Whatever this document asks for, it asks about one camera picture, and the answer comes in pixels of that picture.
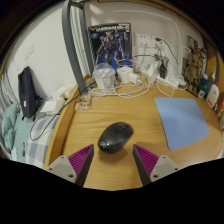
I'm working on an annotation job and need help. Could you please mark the blue white bottle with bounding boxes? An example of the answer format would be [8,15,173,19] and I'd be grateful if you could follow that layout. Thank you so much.
[199,73,208,94]

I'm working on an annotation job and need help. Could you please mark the teal bedding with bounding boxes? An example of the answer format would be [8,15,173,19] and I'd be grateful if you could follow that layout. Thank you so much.
[0,101,34,161]

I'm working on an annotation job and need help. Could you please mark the white paper box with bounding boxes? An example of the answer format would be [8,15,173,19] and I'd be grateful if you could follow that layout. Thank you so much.
[39,96,66,114]

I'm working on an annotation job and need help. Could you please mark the white wall socket plates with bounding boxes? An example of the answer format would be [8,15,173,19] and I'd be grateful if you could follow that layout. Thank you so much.
[133,32,166,51]

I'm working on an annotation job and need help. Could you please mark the small white charger block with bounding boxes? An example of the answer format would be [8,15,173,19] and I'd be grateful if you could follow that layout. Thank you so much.
[116,65,141,85]

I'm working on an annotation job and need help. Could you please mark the black computer mouse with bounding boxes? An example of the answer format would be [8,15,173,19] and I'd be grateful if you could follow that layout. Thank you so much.
[97,121,135,154]

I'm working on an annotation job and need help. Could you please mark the blue checkered bedsheet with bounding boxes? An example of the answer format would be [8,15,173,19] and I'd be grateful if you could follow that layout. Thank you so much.
[25,114,60,169]

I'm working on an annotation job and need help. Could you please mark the white power strip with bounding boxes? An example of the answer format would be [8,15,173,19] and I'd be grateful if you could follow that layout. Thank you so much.
[155,75,188,90]

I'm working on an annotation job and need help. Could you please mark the wooden shelf unit grey frame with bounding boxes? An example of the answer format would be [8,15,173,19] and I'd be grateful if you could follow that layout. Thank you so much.
[61,0,223,96]

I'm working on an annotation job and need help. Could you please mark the white lotion bottle red cap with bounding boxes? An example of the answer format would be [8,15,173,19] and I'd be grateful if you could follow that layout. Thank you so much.
[205,79,221,109]

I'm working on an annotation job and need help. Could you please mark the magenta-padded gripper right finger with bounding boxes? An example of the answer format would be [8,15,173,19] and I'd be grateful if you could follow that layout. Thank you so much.
[132,143,181,187]

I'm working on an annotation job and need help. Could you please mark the black power adapter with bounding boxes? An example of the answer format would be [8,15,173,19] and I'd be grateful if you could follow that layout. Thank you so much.
[159,63,169,80]

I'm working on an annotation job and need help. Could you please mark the clear plastic lidded cup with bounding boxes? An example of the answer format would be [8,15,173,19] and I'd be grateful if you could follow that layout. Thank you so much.
[92,63,117,91]

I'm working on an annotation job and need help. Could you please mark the large white power adapter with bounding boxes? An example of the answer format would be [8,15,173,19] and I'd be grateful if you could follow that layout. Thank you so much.
[146,61,160,84]

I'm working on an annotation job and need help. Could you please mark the black cable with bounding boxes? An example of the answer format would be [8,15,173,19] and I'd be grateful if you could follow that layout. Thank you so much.
[29,84,96,142]

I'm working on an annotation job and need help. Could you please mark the black backpack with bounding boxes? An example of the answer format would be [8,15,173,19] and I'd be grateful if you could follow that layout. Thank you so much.
[17,65,43,118]

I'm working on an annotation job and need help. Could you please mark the blue robot model kit box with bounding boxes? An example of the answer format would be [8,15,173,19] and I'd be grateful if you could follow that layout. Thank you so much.
[87,22,133,73]

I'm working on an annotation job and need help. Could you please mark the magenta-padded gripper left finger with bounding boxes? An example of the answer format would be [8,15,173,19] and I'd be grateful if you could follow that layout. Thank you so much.
[44,143,95,188]

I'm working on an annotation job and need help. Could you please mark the blue mouse pad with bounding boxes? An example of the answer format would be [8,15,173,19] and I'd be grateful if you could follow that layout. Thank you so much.
[153,96,211,151]

